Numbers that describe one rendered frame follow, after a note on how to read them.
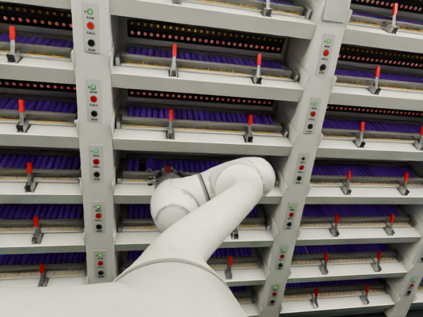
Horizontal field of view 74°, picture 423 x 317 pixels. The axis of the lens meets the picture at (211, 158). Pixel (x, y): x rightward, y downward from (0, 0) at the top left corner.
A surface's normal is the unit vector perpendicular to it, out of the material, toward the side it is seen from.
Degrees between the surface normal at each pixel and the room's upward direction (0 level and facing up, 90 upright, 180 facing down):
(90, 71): 90
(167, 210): 66
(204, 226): 36
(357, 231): 21
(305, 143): 90
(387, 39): 112
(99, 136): 90
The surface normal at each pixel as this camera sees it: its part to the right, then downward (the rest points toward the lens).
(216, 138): 0.15, -0.75
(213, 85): 0.12, 0.66
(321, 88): 0.17, 0.34
